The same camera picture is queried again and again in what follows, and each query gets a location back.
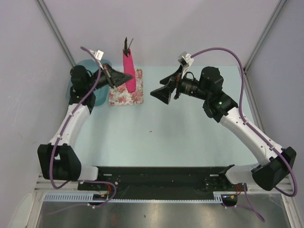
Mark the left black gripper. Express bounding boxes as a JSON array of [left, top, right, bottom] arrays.
[[85, 63, 132, 92]]

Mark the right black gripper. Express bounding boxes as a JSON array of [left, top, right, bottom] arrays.
[[150, 65, 209, 105]]

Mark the magenta paper napkin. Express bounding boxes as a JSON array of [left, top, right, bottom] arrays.
[[123, 48, 136, 93]]

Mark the black fork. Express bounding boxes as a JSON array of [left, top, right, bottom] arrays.
[[123, 37, 128, 52]]

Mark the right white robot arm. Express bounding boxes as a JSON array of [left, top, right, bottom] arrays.
[[150, 66, 296, 191]]

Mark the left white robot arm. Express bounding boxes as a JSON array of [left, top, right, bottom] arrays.
[[38, 64, 132, 190]]

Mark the floral cloth mat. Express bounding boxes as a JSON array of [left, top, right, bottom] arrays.
[[109, 68, 144, 106]]

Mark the teal plastic bin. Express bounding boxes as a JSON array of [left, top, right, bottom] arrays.
[[66, 59, 109, 106]]

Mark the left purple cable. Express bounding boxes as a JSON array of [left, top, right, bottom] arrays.
[[45, 46, 117, 216]]

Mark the purple cable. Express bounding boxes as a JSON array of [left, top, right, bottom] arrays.
[[191, 47, 299, 223], [45, 46, 117, 216]]

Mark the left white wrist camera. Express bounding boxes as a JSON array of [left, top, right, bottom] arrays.
[[88, 49, 104, 69]]

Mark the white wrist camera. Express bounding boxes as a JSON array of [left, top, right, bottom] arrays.
[[178, 52, 194, 76], [88, 49, 104, 69]]

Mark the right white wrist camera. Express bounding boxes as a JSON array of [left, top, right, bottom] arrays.
[[178, 52, 194, 76]]

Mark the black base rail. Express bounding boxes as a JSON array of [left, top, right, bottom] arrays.
[[78, 167, 244, 200]]

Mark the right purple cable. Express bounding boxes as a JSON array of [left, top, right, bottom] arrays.
[[191, 47, 299, 223]]

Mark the white cable duct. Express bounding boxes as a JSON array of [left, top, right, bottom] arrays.
[[44, 192, 224, 204]]

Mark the aluminium frame rail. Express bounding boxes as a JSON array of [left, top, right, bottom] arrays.
[[34, 173, 81, 193]]

